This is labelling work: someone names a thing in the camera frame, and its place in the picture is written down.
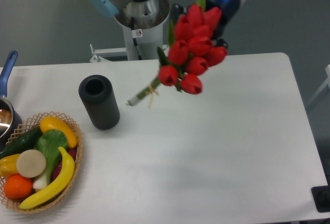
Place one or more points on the red tulip bouquet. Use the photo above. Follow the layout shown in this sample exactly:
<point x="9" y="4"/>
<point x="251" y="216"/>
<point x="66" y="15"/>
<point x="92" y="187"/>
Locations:
<point x="191" y="52"/>

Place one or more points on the dark grey ribbed vase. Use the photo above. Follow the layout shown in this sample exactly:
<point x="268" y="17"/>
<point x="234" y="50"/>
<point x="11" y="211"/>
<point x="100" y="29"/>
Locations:
<point x="97" y="95"/>

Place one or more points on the purple eggplant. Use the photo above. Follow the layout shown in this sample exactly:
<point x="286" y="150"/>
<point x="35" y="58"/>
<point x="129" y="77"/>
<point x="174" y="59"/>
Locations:
<point x="73" y="153"/>

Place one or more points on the yellow squash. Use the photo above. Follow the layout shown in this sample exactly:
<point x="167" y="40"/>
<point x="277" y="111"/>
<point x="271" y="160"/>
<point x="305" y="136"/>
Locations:
<point x="54" y="123"/>

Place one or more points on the green bok choy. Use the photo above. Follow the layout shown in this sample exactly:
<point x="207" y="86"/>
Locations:
<point x="48" y="145"/>

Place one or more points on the woven wicker basket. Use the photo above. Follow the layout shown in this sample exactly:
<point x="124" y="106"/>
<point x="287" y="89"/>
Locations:
<point x="22" y="128"/>

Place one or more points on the yellow banana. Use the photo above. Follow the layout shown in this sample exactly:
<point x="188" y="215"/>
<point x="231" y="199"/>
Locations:
<point x="55" y="187"/>

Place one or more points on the green cucumber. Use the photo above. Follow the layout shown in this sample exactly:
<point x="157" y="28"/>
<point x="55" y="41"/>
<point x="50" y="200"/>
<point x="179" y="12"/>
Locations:
<point x="22" y="143"/>

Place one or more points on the black device at table edge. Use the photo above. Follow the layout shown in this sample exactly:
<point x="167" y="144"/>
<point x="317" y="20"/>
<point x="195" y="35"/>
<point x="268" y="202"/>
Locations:
<point x="321" y="198"/>

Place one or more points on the beige round disc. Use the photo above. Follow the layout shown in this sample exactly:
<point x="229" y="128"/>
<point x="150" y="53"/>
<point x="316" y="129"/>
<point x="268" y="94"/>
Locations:
<point x="31" y="163"/>

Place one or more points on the yellow bell pepper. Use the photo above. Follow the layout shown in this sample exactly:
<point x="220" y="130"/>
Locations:
<point x="8" y="165"/>

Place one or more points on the orange fruit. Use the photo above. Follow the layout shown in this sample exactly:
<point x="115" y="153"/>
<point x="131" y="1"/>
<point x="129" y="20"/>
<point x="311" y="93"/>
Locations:
<point x="17" y="187"/>

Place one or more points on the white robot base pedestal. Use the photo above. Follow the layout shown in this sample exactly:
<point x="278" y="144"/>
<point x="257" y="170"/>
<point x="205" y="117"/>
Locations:
<point x="142" y="25"/>

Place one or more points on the white metal bracket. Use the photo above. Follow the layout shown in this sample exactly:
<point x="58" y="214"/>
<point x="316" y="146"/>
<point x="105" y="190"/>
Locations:
<point x="104" y="55"/>

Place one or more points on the white frame at right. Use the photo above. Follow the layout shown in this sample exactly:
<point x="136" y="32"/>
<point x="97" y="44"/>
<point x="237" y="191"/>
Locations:
<point x="321" y="92"/>

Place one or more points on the blue handled saucepan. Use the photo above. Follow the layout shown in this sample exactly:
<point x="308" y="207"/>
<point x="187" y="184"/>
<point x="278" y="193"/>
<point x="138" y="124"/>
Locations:
<point x="10" y="119"/>

